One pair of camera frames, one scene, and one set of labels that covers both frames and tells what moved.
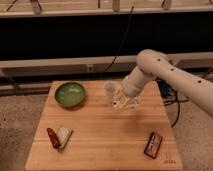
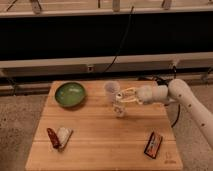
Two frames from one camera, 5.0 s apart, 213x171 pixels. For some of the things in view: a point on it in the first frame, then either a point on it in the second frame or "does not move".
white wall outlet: x=90 y=68 does not move
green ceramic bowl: x=70 y=94 does not move
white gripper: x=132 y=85 to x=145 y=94
